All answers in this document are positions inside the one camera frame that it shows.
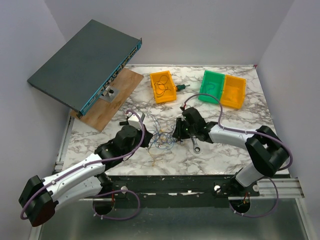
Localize metal bracket with knob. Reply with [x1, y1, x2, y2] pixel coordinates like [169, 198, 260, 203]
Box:
[99, 86, 120, 103]

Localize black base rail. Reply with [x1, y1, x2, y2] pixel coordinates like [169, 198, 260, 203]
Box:
[51, 172, 266, 210]

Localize coloured thin cables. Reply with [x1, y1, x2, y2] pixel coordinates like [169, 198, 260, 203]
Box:
[145, 113, 187, 167]

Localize dark cable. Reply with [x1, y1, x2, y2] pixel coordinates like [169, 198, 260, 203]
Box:
[153, 74, 173, 98]

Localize black metal T fitting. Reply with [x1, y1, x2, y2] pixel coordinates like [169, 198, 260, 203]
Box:
[119, 121, 129, 126]

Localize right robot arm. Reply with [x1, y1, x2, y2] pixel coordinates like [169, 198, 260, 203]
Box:
[173, 107, 290, 196]

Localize plywood board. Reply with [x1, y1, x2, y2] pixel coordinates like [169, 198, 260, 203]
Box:
[70, 68, 144, 132]

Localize green plastic bin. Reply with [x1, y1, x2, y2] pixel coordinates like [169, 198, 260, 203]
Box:
[199, 70, 225, 101]

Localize aluminium frame rail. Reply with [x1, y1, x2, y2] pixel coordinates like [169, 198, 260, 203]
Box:
[257, 178, 305, 199]

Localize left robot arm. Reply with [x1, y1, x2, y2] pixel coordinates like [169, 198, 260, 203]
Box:
[18, 125, 153, 227]

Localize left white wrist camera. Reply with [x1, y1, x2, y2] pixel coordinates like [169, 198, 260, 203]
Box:
[126, 112, 145, 130]

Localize yellow plastic bin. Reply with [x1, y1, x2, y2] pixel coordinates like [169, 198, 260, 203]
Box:
[149, 70, 177, 104]
[220, 74, 246, 109]

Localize green stubby screwdriver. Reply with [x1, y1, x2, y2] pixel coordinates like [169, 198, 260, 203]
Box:
[175, 84, 190, 92]

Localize dark grey network switch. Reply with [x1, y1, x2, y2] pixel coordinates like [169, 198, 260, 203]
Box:
[27, 19, 142, 118]

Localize large ratchet wrench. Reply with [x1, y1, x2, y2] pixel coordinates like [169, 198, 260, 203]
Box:
[191, 137, 201, 154]

